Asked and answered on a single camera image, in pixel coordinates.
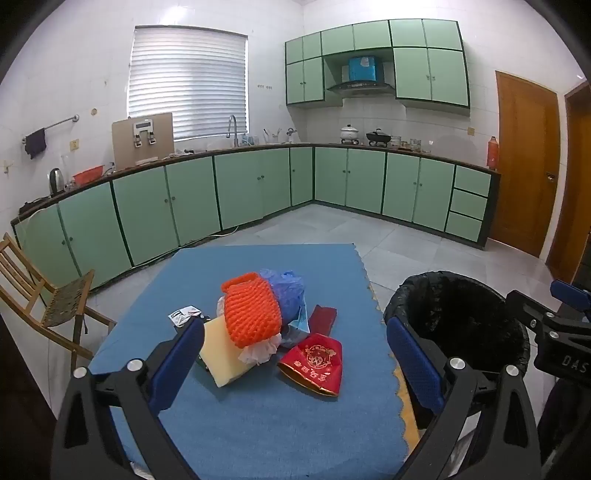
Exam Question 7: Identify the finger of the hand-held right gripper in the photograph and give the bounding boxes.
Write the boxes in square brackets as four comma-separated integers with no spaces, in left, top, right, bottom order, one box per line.
[549,278,591,324]
[505,288,561,330]

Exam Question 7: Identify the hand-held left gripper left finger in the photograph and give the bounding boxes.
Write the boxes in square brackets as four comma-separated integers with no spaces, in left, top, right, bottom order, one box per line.
[50,316,206,480]

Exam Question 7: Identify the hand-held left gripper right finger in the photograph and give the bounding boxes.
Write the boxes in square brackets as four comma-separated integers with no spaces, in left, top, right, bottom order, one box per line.
[385,316,543,480]

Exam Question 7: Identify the yellow sponge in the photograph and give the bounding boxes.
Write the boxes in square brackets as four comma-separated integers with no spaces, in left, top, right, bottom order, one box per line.
[199,316,252,387]

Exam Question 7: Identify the small white packet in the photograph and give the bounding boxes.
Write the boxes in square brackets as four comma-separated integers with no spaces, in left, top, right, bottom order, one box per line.
[168,305,211,328]

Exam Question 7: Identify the bin with black bag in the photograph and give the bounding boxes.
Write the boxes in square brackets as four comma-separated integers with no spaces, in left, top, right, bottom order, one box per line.
[383,271,532,430]

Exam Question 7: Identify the clear plastic wrap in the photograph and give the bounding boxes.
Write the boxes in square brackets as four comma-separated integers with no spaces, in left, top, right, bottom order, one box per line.
[238,332,282,366]

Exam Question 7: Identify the orange foam net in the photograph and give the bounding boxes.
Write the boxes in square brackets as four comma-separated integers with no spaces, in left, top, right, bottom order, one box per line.
[221,272,283,349]

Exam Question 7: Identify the red pouch with gold print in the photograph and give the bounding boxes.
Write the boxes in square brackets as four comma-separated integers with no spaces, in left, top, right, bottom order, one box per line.
[277,333,343,397]

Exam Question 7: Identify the dark red wallet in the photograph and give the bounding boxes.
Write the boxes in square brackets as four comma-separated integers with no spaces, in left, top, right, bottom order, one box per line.
[308,305,338,337]

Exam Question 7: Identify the blue plastic bag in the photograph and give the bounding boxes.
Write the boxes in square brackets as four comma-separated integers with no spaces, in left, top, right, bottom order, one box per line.
[259,268,306,324]

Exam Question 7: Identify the wooden door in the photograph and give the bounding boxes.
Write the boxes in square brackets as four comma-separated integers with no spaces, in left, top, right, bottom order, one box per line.
[547,80,591,284]
[488,70,561,258]

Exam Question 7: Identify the blue foam mat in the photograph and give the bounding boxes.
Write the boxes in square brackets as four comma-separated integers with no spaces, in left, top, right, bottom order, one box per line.
[88,244,411,480]

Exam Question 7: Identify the wooden folding chair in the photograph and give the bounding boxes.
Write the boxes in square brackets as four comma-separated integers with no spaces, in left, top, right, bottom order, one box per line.
[0,232,116,374]

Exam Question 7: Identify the green base cabinets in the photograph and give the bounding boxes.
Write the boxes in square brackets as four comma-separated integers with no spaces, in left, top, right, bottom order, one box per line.
[11,143,502,296]

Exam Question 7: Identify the red plastic basin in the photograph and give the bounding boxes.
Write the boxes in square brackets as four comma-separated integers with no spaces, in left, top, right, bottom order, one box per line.
[71,166,105,186]

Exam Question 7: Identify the cardboard box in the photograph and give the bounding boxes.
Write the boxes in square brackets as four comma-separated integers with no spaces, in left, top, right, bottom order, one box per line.
[112,112,175,168]

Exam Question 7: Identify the dark hanging towel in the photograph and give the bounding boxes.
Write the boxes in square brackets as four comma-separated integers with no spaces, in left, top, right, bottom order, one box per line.
[24,128,48,160]

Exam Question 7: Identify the blue box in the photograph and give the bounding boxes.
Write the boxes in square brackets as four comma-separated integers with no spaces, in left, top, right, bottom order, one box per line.
[348,56,377,81]

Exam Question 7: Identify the white window blind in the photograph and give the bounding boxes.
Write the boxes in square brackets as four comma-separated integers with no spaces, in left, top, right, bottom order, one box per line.
[128,26,249,141]

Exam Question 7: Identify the green wall cabinets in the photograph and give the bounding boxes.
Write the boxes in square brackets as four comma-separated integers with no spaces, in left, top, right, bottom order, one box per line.
[285,18,471,109]

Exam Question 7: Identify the metal towel rail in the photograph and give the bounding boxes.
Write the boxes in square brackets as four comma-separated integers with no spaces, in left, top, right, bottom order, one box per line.
[21,114,80,144]

